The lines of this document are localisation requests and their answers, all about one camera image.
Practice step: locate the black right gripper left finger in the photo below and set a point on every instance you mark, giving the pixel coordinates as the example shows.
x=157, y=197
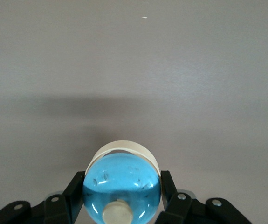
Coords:
x=61, y=210

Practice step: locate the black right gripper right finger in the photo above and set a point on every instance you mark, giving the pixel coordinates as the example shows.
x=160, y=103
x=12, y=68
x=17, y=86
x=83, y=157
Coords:
x=180, y=210

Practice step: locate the blue dome bell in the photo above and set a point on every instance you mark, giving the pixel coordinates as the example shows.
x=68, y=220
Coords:
x=119, y=177

